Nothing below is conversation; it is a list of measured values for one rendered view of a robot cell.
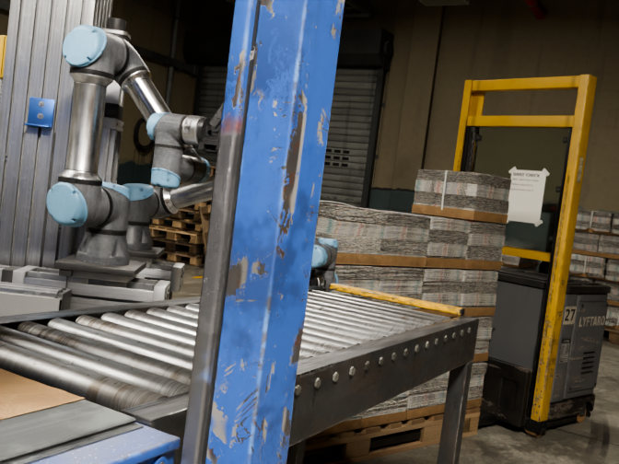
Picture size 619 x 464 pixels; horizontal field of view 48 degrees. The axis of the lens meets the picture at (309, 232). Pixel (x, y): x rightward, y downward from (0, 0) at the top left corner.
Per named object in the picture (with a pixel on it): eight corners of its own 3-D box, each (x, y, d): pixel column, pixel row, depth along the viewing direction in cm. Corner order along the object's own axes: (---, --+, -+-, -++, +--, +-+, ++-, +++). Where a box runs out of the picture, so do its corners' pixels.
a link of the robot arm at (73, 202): (110, 229, 197) (132, 35, 194) (75, 230, 183) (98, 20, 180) (75, 224, 201) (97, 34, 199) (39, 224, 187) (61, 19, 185)
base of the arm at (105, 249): (70, 261, 197) (74, 226, 197) (82, 256, 212) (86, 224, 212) (124, 267, 199) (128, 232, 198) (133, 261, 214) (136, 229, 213)
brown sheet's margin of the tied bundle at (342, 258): (303, 257, 281) (304, 246, 280) (355, 260, 299) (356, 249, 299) (330, 263, 269) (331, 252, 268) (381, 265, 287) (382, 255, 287)
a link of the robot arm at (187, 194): (125, 191, 262) (259, 153, 247) (145, 192, 276) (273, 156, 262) (133, 223, 261) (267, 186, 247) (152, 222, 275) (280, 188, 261)
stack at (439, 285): (189, 451, 283) (213, 248, 278) (383, 416, 360) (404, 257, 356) (245, 489, 254) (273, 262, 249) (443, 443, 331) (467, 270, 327)
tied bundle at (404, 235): (320, 253, 317) (326, 203, 316) (365, 256, 336) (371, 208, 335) (379, 266, 288) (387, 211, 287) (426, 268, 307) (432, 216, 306)
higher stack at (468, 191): (382, 417, 360) (415, 168, 353) (419, 411, 380) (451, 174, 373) (441, 443, 331) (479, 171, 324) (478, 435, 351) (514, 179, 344)
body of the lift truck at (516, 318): (439, 395, 417) (458, 262, 413) (492, 387, 453) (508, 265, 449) (545, 435, 365) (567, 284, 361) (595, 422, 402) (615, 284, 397)
